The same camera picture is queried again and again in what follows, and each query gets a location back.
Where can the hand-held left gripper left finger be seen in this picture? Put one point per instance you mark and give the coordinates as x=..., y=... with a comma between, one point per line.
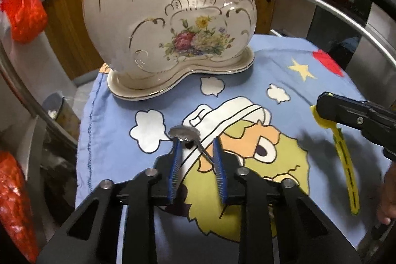
x=175, y=171

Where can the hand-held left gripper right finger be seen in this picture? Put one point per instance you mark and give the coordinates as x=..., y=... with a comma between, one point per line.
x=220, y=171

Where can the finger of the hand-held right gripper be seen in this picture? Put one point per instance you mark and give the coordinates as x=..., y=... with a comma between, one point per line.
x=382, y=111
x=340, y=112

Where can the scalloped silver spoon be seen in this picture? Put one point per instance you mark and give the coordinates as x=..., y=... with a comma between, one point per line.
x=184, y=132

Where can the yellow tulip utensil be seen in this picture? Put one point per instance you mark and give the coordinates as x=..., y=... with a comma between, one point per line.
x=346, y=165

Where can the floral ceramic utensil holder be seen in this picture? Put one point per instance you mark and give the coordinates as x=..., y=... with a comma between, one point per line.
x=139, y=19

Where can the person's right hand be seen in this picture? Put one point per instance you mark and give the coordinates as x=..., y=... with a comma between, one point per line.
x=388, y=199

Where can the blue cartoon printed cloth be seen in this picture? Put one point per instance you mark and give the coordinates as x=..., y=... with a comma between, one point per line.
x=111, y=165

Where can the cream ceramic saucer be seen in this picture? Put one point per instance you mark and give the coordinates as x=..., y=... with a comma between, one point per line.
x=145, y=94

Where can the grey trash bin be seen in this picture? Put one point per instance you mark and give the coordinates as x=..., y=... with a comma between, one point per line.
x=62, y=115

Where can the red plastic bag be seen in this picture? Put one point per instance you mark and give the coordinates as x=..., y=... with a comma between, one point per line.
x=24, y=13
x=12, y=205

